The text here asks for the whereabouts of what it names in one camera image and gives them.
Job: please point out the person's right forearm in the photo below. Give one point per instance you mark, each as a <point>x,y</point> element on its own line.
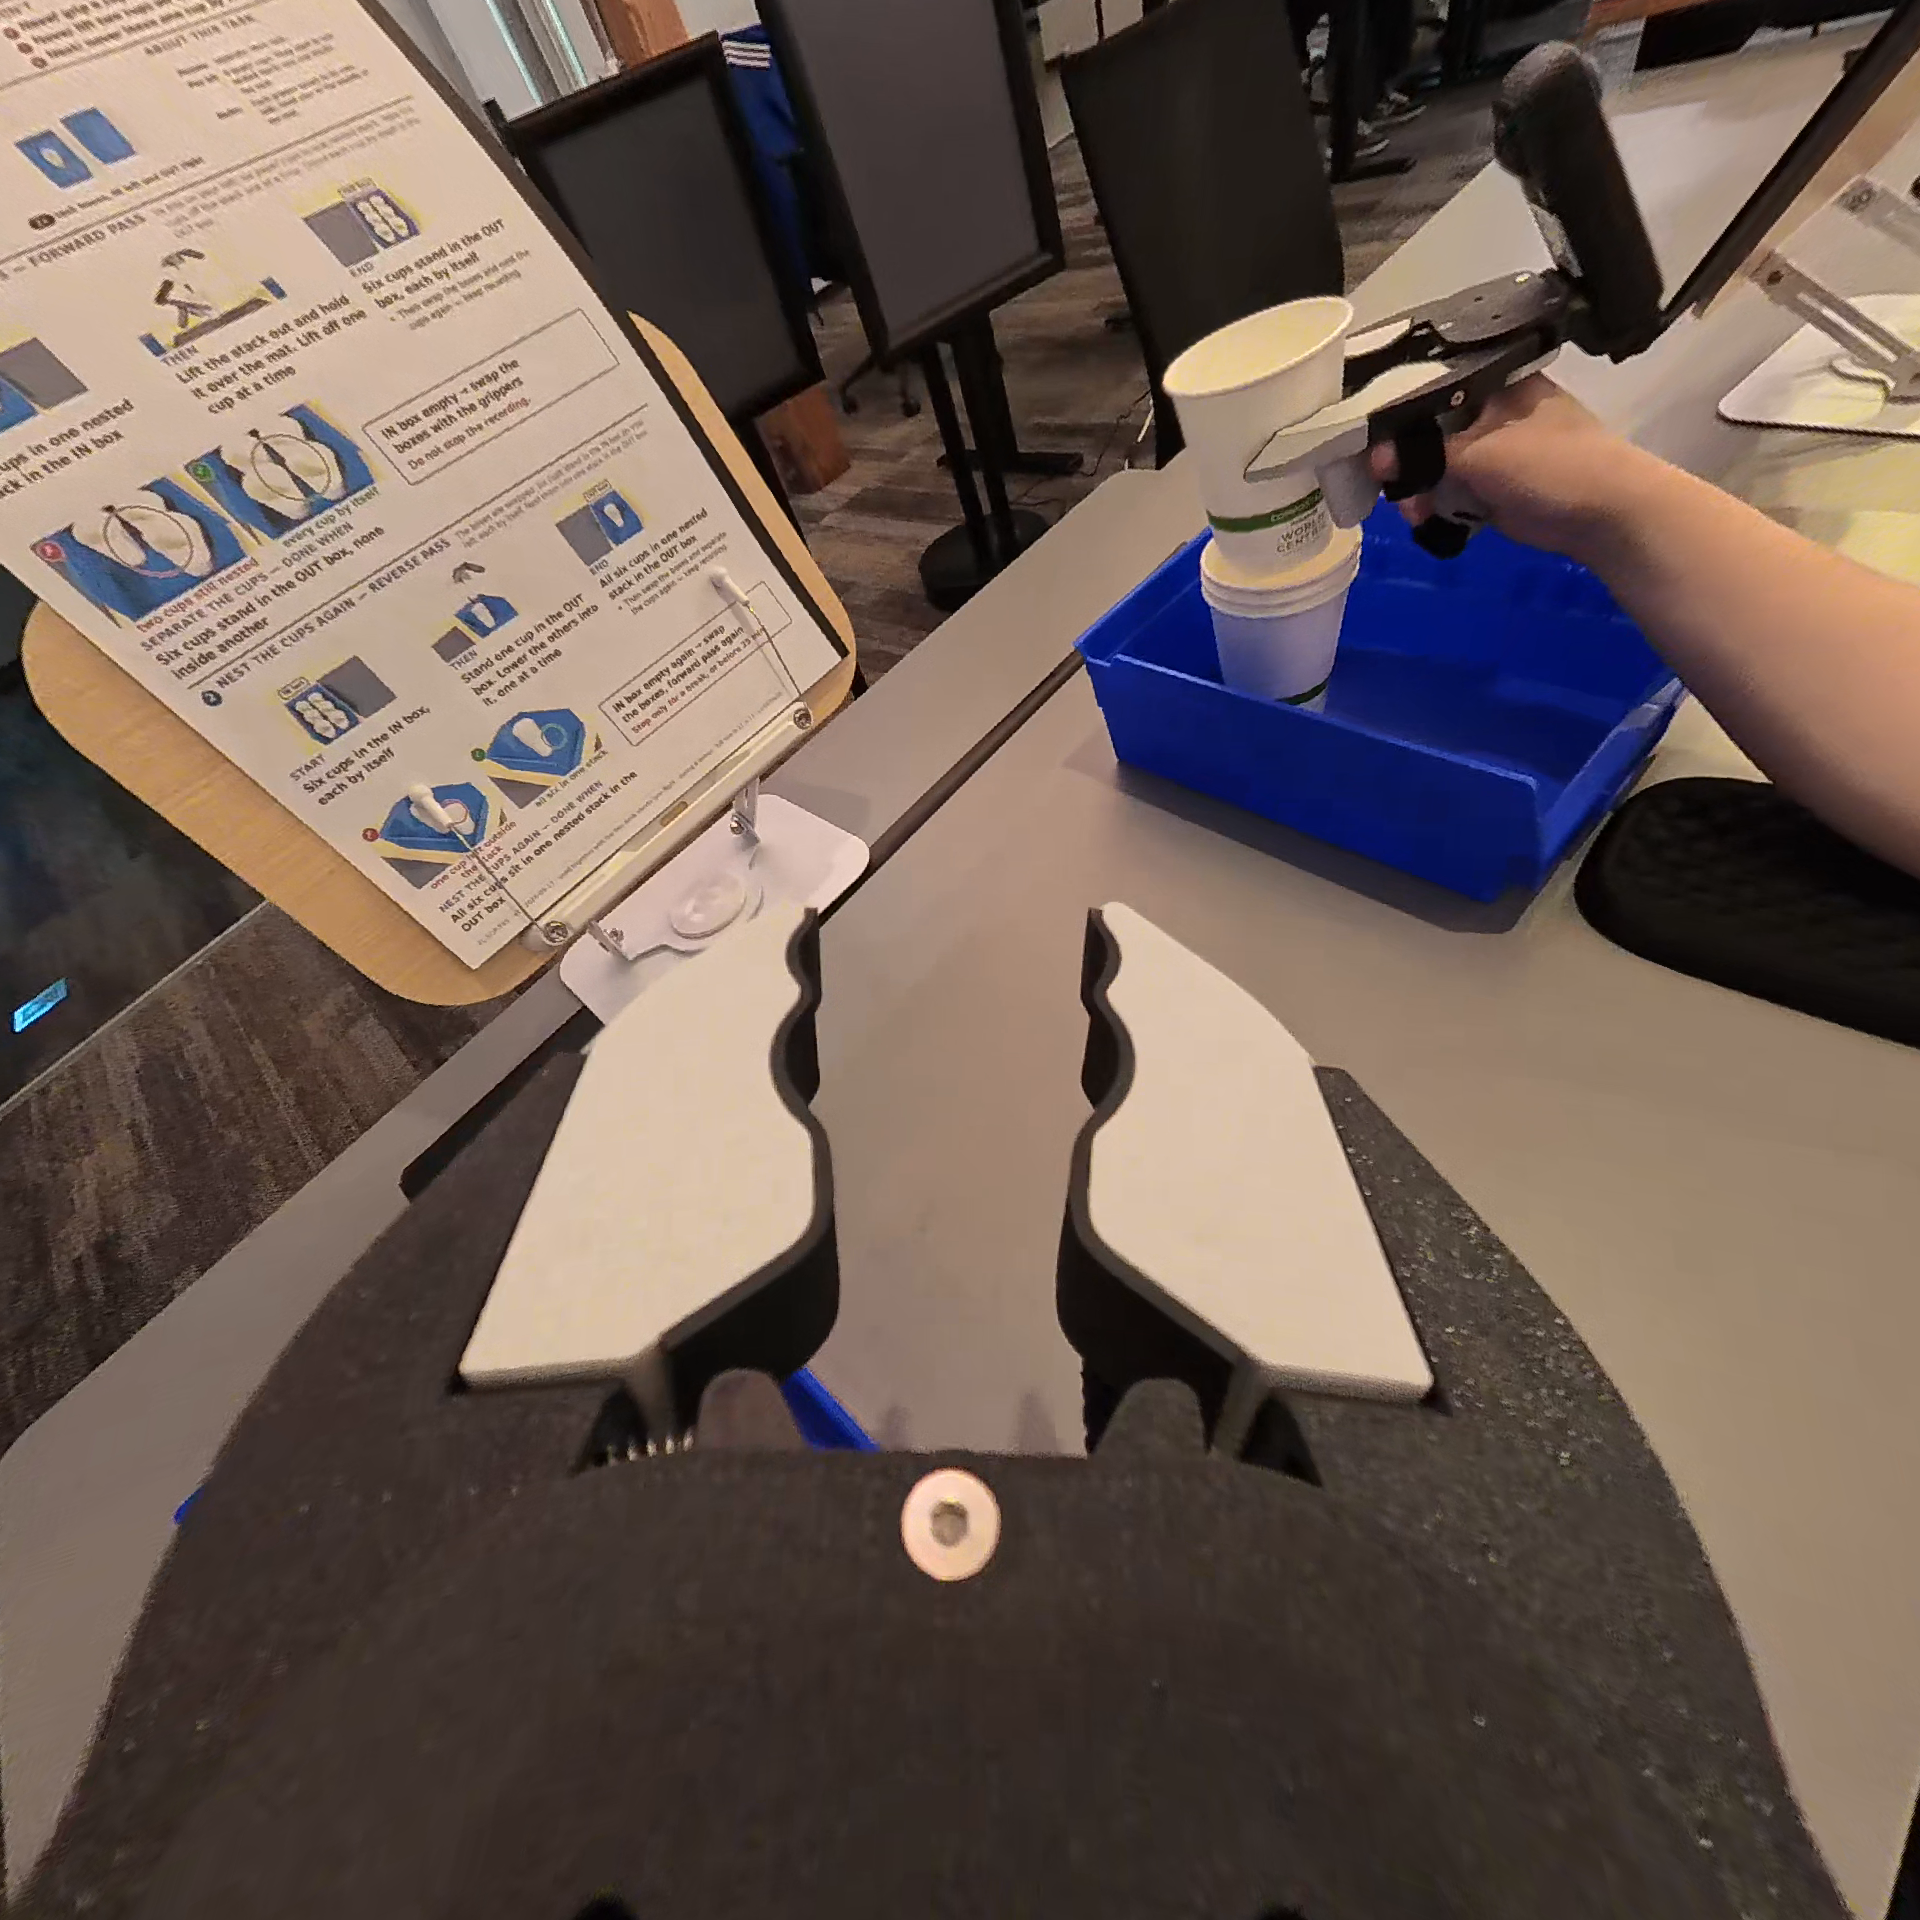
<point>1773,645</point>

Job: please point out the black textured pad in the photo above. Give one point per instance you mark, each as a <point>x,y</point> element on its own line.
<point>1773,914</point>

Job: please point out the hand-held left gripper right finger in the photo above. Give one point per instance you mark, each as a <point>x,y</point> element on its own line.
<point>1246,1201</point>

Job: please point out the stack of nested white cups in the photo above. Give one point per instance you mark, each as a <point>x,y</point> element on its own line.
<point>1285,630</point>

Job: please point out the white paper cup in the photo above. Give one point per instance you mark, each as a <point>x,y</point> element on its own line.
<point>1259,421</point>

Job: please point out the black office chair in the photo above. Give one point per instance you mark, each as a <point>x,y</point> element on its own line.
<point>1201,150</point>

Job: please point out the person's right hand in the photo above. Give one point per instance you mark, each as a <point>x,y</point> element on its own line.
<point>1546,466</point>

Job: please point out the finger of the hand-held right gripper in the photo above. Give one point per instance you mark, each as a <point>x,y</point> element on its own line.
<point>1470,317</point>
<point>1352,421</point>

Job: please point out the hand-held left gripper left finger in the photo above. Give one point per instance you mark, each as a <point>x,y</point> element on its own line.
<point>645,1201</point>

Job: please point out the black framed panel on stand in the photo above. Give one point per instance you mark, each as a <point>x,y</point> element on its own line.
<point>662,211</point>
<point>915,150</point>

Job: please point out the wooden instruction board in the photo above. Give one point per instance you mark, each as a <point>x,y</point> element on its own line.
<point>361,450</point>

